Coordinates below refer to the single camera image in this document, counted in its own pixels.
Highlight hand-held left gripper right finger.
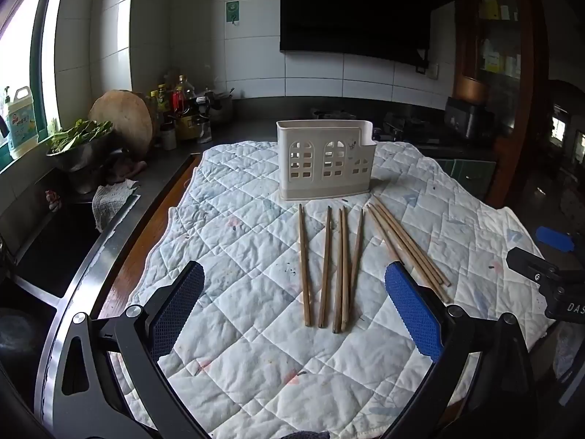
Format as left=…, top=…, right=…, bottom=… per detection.
left=379, top=260, right=540, bottom=439

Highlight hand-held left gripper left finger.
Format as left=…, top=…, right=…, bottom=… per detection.
left=43, top=260, right=212, bottom=439

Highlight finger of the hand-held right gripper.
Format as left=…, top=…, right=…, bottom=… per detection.
left=505, top=246, right=573, bottom=285
left=536, top=226, right=577, bottom=253

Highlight wooden chopstick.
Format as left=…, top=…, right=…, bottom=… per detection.
left=373, top=200, right=449, bottom=290
left=367, top=209, right=453, bottom=305
left=297, top=203, right=314, bottom=328
left=377, top=196, right=453, bottom=288
left=339, top=206, right=349, bottom=331
left=332, top=208, right=344, bottom=334
left=344, top=209, right=366, bottom=329
left=369, top=204, right=451, bottom=301

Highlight cream plastic utensil holder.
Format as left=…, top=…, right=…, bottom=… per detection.
left=276, top=119, right=377, bottom=202

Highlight white quilted cloth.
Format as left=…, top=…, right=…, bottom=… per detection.
left=112, top=139, right=556, bottom=439

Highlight green cabinet drawers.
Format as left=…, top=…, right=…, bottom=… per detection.
left=430, top=158, right=498, bottom=198

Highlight white dish rag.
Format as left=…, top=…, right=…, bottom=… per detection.
left=92, top=178, right=140, bottom=233

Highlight kitchen sink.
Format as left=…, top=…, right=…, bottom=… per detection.
left=9, top=201, right=103, bottom=300

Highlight brown root vegetables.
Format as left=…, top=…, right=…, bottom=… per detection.
left=106, top=155, right=149, bottom=183

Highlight black kitchen appliance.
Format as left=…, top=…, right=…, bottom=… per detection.
left=444, top=96, right=495, bottom=142

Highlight wooden cabinet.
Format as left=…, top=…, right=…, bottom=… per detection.
left=450, top=0, right=551, bottom=206

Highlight metal bowl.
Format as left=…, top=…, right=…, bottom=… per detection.
left=46, top=132, right=116, bottom=195

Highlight gas stove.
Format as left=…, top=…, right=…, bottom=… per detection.
left=372, top=110, right=446, bottom=145

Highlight round wooden cutting board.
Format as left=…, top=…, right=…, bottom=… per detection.
left=88, top=89, right=155, bottom=158

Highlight green leafy vegetables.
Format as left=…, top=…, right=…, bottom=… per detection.
left=46, top=119, right=114, bottom=153

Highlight dark sauce bottle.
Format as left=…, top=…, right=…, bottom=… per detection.
left=154, top=83, right=169, bottom=124

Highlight cooking oil bottle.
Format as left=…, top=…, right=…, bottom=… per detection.
left=176, top=74, right=197, bottom=120

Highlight white detergent jug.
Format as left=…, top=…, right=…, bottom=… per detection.
left=2, top=86, right=41, bottom=161

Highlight black range hood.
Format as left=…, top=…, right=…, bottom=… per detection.
left=279, top=0, right=454, bottom=67

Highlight window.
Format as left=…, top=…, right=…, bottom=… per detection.
left=0, top=0, right=71, bottom=172

